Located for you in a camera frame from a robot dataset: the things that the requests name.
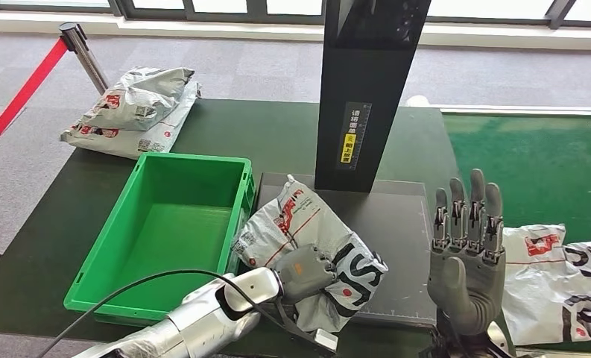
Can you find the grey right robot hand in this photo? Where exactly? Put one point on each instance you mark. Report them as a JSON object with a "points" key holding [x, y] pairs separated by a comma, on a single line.
{"points": [[468, 286]]}

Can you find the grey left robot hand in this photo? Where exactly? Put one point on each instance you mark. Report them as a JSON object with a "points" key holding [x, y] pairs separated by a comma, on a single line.
{"points": [[302, 274]]}

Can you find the grey parcel black print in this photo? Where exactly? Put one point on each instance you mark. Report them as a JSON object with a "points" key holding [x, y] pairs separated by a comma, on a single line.
{"points": [[300, 217]]}

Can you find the white parcel red logo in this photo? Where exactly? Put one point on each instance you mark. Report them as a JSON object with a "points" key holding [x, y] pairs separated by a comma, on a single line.
{"points": [[527, 286]]}

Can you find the black inbound scanner machine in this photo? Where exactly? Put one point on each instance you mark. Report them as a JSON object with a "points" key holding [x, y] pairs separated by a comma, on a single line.
{"points": [[394, 232]]}

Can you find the flat grey parcel bag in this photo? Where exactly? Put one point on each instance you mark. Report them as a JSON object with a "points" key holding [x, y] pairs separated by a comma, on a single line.
{"points": [[122, 143]]}

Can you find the crumpled grey parcel bag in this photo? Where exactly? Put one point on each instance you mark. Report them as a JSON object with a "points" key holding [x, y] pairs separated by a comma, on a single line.
{"points": [[142, 96]]}

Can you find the red barrier belt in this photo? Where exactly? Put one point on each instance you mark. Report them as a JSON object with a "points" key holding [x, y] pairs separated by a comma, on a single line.
{"points": [[23, 94]]}

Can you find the green plastic crate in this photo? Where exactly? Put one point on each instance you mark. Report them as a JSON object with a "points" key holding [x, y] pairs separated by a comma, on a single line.
{"points": [[176, 232]]}

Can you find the yellow black scanner label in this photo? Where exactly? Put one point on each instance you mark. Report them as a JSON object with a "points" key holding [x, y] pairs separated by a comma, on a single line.
{"points": [[349, 148]]}

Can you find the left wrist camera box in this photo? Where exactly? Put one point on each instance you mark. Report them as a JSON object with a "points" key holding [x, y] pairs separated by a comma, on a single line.
{"points": [[326, 341]]}

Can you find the white conveyor side rail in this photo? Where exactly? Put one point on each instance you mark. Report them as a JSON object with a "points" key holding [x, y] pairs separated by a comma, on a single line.
{"points": [[522, 110]]}

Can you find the dark window frame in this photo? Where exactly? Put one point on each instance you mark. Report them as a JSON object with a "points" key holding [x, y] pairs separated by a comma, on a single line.
{"points": [[152, 7]]}

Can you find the silver stanchion post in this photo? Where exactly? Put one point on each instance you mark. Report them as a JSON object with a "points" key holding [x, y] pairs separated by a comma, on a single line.
{"points": [[85, 57]]}

